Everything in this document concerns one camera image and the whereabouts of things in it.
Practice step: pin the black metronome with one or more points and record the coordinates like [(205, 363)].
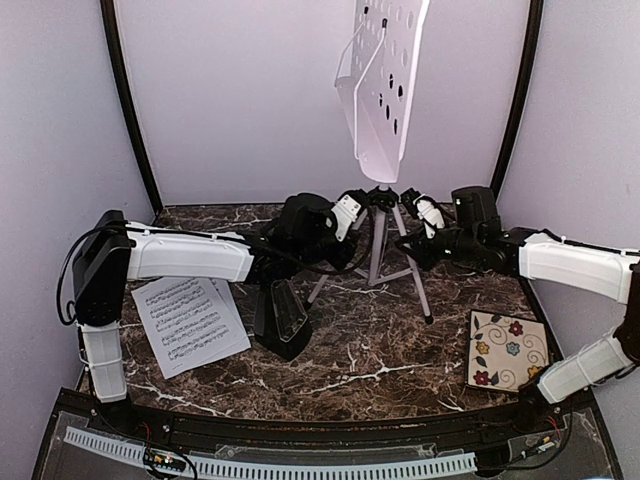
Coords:
[(281, 322)]

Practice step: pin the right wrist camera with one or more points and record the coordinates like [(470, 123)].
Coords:
[(423, 208)]

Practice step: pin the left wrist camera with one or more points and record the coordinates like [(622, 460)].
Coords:
[(345, 212)]

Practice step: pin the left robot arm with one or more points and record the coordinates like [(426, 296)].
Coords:
[(115, 251)]

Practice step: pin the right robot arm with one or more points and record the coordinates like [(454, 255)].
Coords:
[(614, 273)]

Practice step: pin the floral square coaster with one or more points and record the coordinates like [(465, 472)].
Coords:
[(504, 352)]

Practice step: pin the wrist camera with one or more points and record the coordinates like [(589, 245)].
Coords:
[(423, 208), (345, 212)]

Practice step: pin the black corner post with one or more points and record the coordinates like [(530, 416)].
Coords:
[(128, 109), (524, 74)]

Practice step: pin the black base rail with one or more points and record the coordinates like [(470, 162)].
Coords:
[(325, 419)]

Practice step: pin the left black corner post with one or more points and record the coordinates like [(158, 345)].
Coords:
[(128, 109)]

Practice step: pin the sheet music page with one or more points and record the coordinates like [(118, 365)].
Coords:
[(223, 289), (187, 324)]

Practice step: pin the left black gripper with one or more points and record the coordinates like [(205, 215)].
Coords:
[(338, 260)]

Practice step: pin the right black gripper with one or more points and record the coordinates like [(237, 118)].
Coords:
[(427, 257)]

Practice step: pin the back sheet music page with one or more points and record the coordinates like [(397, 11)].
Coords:
[(223, 289)]

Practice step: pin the grey cable duct strip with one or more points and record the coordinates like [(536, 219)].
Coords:
[(263, 464)]

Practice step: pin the right black corner post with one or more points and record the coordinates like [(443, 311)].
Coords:
[(524, 74)]

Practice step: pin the white music stand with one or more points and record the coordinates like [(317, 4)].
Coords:
[(375, 81)]

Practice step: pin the front sheet music page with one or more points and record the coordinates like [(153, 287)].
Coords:
[(187, 324)]

